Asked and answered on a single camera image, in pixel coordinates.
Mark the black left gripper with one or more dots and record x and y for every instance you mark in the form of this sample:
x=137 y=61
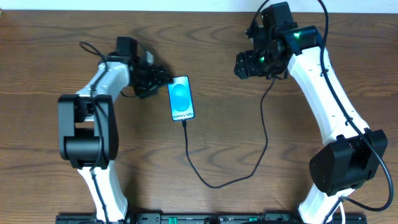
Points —
x=154 y=81

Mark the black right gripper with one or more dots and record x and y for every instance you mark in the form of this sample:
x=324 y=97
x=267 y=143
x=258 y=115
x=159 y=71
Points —
x=244 y=64

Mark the blue Galaxy smartphone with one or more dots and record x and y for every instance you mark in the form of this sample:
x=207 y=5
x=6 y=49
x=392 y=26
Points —
x=180 y=99

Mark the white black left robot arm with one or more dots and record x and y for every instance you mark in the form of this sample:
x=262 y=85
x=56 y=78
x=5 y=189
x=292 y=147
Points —
x=87 y=130

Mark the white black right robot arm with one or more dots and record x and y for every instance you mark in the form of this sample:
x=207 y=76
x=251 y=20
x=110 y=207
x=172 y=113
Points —
x=352 y=152

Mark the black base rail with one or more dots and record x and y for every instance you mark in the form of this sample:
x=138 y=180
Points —
x=158 y=218

